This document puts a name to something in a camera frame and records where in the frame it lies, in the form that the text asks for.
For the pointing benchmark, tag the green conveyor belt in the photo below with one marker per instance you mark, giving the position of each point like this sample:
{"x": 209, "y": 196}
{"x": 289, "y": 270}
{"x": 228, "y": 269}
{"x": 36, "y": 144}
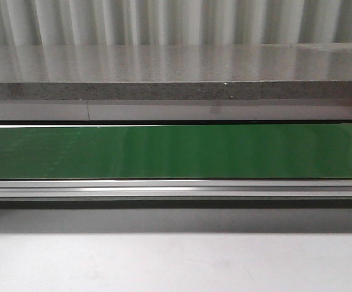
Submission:
{"x": 264, "y": 151}

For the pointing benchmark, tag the grey stone counter slab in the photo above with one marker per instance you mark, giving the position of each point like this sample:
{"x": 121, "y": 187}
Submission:
{"x": 172, "y": 83}

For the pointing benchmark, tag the white pleated curtain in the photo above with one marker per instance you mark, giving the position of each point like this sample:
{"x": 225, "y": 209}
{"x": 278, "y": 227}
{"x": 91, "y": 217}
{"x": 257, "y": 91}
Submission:
{"x": 174, "y": 22}

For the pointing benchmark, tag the aluminium conveyor front rail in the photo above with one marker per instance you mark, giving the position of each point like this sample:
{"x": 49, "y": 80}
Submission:
{"x": 176, "y": 194}

